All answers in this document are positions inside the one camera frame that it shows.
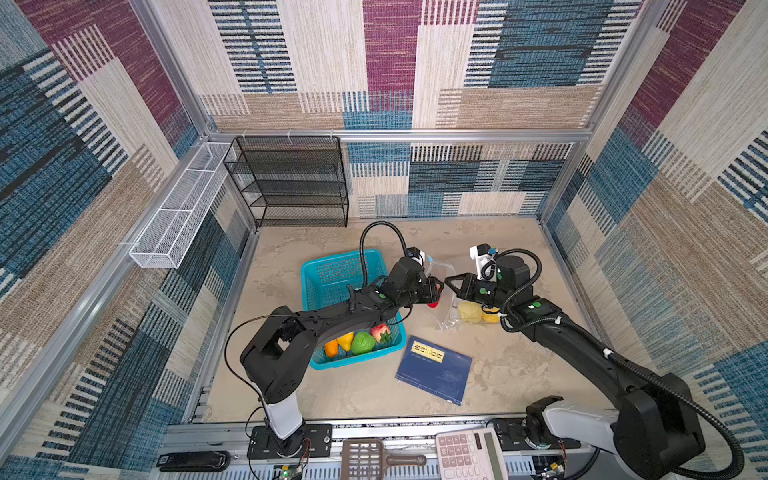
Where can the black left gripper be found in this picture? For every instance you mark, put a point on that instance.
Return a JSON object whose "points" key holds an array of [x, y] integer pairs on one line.
{"points": [[429, 294]]}

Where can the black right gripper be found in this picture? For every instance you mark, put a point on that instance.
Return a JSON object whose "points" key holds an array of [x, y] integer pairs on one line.
{"points": [[465, 292]]}

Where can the beige potato toy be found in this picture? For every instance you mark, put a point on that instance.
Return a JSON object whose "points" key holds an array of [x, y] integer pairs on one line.
{"points": [[470, 312]]}

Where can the clear zip top bag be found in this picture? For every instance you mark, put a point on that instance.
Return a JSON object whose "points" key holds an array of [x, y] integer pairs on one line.
{"points": [[445, 315]]}

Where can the yellow lemon toy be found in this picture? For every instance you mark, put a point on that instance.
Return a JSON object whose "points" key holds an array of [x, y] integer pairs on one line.
{"points": [[490, 315]]}

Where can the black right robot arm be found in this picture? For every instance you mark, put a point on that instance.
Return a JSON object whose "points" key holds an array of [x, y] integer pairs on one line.
{"points": [[654, 428]]}

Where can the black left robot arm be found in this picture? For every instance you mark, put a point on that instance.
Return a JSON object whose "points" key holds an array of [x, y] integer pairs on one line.
{"points": [[279, 354]]}

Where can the green apple toy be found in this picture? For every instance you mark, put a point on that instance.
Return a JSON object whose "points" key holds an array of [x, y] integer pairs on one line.
{"points": [[362, 343]]}

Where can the yellow pepper toy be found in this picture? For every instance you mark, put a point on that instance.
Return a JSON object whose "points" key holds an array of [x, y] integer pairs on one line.
{"points": [[345, 342]]}

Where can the blue booklet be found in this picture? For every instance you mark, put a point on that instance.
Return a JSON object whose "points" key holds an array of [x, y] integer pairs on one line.
{"points": [[435, 369]]}

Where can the pink calculator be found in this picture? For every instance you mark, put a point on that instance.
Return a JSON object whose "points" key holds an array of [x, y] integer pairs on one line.
{"points": [[473, 454]]}

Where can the brown slotted spatula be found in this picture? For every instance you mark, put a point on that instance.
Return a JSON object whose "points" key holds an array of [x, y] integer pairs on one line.
{"points": [[368, 459]]}

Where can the black stapler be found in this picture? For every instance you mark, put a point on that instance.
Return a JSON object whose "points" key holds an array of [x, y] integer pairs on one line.
{"points": [[198, 461]]}

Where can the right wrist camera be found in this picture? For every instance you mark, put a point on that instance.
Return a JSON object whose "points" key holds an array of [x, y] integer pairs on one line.
{"points": [[483, 255]]}

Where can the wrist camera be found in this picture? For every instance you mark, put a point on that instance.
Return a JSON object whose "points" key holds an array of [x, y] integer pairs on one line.
{"points": [[483, 255], [417, 255]]}

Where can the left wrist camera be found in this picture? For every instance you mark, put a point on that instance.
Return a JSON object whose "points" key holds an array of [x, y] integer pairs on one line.
{"points": [[417, 255]]}

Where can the black wire shelf rack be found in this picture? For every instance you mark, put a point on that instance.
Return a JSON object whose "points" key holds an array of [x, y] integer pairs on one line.
{"points": [[290, 181]]}

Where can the white wire mesh tray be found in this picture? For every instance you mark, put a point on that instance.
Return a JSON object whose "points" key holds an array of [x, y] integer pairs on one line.
{"points": [[165, 241]]}

